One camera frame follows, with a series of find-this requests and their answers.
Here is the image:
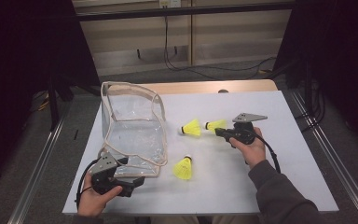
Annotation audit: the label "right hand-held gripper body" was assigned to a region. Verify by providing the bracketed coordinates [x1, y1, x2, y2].
[227, 112, 269, 147]

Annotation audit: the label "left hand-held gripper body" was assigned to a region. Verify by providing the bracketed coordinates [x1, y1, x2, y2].
[88, 151, 135, 198]

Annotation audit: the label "yellow shuttlecock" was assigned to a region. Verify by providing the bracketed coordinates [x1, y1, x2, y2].
[172, 154, 194, 181]
[177, 119, 202, 137]
[204, 119, 228, 134]

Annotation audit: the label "clear plastic bag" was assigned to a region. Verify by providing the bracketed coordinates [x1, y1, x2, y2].
[99, 81, 169, 179]

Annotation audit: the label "person's right hand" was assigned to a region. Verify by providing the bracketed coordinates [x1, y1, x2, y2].
[228, 126, 267, 171]

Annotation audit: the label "person's left hand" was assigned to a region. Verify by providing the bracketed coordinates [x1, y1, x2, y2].
[77, 172, 124, 217]

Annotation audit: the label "white board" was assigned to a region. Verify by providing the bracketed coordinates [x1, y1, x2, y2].
[62, 90, 339, 217]

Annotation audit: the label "black metal stand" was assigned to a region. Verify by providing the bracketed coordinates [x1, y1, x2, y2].
[47, 74, 76, 131]

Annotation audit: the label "dark curtain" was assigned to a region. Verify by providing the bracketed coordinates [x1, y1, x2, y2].
[0, 0, 101, 190]
[273, 0, 358, 155]

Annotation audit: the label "black horizontal bar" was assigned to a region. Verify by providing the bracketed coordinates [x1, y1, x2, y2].
[74, 2, 296, 22]

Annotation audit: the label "white power outlet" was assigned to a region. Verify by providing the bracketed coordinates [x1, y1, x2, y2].
[158, 0, 182, 8]

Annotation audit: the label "left hand-held gripper black cable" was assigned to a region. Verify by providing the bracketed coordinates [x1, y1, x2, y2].
[75, 158, 102, 211]

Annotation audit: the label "hand-held gripper black cable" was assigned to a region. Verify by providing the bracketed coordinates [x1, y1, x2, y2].
[253, 132, 282, 175]
[75, 158, 102, 211]

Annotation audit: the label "right hand-held gripper black cable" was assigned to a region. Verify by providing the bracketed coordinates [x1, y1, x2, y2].
[253, 132, 282, 175]

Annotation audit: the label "metal floor rail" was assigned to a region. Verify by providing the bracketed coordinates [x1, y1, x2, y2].
[290, 90, 358, 224]
[7, 118, 66, 224]

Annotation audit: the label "black floor cables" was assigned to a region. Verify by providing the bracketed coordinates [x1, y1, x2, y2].
[294, 78, 326, 133]

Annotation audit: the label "black wall cable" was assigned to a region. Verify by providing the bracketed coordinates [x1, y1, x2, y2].
[163, 15, 278, 80]

